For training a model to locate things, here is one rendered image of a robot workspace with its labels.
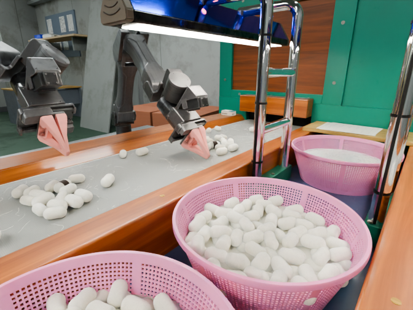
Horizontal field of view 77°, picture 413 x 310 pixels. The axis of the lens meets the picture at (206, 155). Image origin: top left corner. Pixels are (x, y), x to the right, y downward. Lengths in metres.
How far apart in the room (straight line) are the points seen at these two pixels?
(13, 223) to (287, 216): 0.43
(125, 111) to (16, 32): 6.67
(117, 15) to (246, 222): 0.39
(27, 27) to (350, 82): 7.31
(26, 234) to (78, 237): 0.11
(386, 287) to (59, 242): 0.36
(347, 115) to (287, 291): 0.85
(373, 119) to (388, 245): 0.72
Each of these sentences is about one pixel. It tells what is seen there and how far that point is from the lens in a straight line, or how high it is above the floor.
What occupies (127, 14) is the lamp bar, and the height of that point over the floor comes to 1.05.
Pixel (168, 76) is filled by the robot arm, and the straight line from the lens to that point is 0.69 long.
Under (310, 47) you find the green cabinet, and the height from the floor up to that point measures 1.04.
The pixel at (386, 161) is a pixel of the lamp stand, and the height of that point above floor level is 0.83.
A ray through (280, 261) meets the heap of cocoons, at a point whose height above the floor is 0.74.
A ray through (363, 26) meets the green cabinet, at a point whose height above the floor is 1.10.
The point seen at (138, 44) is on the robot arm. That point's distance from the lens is 0.87.
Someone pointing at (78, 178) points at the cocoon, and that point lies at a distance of 0.60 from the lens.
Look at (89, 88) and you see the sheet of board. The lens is 4.95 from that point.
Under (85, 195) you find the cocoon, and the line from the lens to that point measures 0.51.
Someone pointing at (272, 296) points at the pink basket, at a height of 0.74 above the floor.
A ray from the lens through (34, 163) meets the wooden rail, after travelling 0.71.
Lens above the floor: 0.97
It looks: 18 degrees down
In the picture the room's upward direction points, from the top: straight up
